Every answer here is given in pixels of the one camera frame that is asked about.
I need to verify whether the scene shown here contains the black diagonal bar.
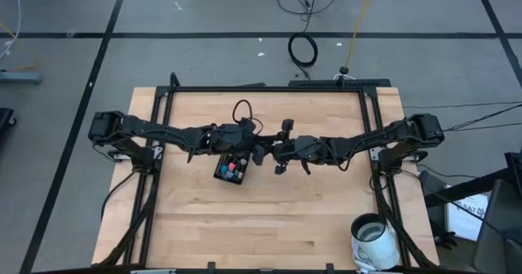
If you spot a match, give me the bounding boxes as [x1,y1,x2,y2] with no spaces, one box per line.
[423,167,522,208]

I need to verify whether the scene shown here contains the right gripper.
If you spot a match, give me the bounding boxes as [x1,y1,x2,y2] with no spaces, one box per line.
[273,119,315,175]

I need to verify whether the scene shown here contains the black round plug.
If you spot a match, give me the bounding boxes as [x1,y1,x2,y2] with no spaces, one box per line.
[338,65,356,82]

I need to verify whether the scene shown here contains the white cylindrical container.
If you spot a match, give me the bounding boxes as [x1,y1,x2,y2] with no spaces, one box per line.
[350,212,401,273]

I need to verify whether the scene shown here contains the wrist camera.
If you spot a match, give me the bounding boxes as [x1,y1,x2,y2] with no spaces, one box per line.
[294,136,313,152]
[238,117,258,135]

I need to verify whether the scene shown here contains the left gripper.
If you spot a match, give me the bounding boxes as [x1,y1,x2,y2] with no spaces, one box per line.
[228,118,275,167]

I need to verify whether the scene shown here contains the grey metal foot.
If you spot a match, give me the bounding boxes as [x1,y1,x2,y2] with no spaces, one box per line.
[0,70,42,85]

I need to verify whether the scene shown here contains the black flat strip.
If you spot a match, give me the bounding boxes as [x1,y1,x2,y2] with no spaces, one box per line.
[287,77,392,88]

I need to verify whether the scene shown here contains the yellow hanging cable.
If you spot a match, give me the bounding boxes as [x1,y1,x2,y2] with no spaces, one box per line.
[344,0,378,69]

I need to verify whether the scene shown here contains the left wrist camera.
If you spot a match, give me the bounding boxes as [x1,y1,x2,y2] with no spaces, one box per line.
[238,117,258,135]

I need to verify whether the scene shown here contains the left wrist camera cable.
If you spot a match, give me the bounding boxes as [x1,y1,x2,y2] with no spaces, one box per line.
[232,99,254,124]

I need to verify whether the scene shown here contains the black aluminium table frame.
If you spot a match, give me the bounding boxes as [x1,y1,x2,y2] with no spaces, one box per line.
[95,72,437,269]

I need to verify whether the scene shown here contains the dark grey chair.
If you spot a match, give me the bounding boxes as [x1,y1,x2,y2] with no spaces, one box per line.
[472,179,522,274]

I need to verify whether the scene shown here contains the thin black floor cable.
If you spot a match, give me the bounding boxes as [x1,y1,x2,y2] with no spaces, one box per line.
[402,100,522,109]
[442,104,522,133]

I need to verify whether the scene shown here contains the black plastic mesh basket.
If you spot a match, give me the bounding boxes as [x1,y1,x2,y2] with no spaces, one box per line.
[212,151,250,186]

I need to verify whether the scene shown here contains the white floor cable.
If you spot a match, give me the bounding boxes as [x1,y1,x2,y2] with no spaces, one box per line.
[0,0,22,61]

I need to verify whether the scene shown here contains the black hanging coiled cable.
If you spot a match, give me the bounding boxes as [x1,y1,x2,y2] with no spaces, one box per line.
[287,0,321,80]

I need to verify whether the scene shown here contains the white box with print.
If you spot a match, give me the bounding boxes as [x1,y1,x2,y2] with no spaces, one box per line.
[444,192,489,242]

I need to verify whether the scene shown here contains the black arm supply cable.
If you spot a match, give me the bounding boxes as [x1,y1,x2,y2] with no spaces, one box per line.
[100,170,138,222]

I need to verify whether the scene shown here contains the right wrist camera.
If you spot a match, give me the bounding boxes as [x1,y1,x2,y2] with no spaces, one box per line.
[294,136,313,152]

